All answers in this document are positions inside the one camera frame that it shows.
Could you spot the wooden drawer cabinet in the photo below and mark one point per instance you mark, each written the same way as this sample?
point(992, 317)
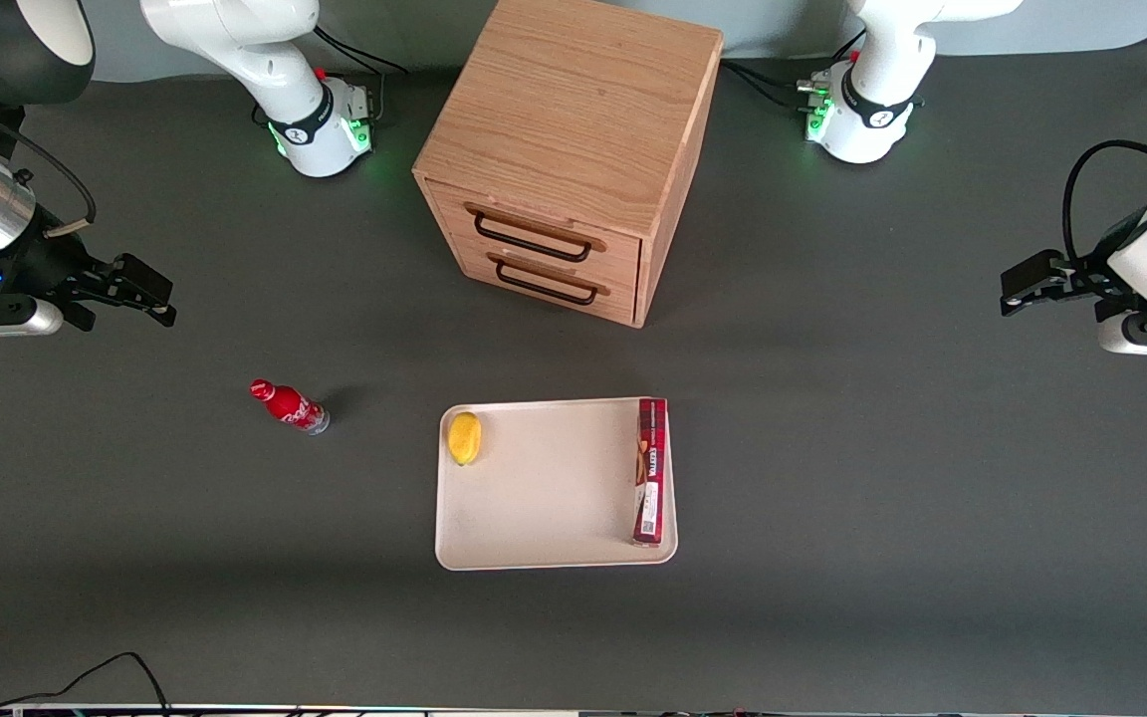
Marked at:
point(573, 100)

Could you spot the red tartan shortbread box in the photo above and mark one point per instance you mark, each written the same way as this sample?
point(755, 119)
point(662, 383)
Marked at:
point(651, 478)

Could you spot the wooden drawer front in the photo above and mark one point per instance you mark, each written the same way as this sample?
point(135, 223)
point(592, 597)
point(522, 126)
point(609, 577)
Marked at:
point(618, 299)
point(623, 254)

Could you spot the beige plastic tray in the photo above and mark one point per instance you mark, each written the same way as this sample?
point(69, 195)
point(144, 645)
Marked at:
point(554, 498)

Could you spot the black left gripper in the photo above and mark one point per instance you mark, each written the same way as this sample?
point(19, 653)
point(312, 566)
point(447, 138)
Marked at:
point(1091, 278)

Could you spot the yellow lemon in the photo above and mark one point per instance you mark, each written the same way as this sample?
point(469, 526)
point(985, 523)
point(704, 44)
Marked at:
point(464, 438)

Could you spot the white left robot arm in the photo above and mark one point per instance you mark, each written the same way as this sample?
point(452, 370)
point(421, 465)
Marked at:
point(892, 60)

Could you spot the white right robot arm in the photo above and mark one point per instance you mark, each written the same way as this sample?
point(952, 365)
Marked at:
point(235, 40)

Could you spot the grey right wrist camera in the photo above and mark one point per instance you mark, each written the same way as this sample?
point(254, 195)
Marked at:
point(26, 319)

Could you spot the red coke bottle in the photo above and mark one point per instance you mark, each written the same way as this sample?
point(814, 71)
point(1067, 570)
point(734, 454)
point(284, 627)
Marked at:
point(287, 404)

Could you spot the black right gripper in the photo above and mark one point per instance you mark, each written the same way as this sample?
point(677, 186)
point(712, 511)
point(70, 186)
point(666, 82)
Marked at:
point(48, 263)

